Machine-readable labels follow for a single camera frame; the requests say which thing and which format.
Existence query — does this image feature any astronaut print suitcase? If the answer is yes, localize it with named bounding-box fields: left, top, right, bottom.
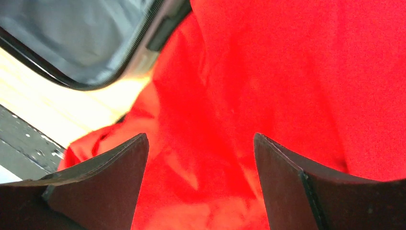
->
left=0, top=0, right=192, bottom=91

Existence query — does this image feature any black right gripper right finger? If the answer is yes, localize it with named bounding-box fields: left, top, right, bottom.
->
left=254, top=133, right=406, bottom=230

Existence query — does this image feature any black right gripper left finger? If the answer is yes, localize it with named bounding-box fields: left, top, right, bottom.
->
left=0, top=133, right=149, bottom=230

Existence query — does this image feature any red garment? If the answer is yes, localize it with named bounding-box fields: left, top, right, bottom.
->
left=59, top=0, right=406, bottom=230

